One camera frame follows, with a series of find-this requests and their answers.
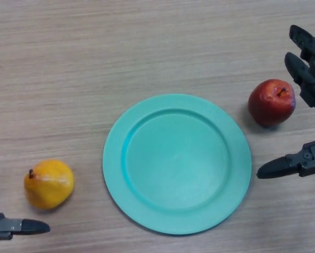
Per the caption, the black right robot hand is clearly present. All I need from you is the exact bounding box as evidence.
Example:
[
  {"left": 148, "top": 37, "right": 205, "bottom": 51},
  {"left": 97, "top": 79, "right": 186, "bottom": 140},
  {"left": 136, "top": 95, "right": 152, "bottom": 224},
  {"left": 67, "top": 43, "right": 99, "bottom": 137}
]
[{"left": 257, "top": 25, "right": 315, "bottom": 180}]

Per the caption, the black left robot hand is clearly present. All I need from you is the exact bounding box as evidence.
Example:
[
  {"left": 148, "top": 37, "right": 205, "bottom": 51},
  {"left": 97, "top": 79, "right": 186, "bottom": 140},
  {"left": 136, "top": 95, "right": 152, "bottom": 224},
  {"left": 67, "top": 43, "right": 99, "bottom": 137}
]
[{"left": 0, "top": 123, "right": 51, "bottom": 240}]

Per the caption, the red apple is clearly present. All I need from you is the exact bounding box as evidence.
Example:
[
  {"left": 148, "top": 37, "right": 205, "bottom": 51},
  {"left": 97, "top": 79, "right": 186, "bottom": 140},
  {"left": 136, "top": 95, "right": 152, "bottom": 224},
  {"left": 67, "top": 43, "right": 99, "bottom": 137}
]
[{"left": 248, "top": 79, "right": 297, "bottom": 127}]

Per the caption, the yellow pear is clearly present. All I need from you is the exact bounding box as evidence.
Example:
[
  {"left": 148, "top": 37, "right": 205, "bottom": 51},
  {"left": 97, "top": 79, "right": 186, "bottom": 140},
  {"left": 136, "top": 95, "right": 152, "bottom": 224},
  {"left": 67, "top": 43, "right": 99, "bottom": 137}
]
[{"left": 24, "top": 159, "right": 75, "bottom": 210}]

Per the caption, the green round plate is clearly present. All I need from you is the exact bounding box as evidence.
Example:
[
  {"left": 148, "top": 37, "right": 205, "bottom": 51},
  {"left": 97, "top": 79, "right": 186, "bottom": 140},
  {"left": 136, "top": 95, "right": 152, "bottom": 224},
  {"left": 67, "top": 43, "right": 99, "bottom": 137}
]
[{"left": 102, "top": 93, "right": 252, "bottom": 236}]

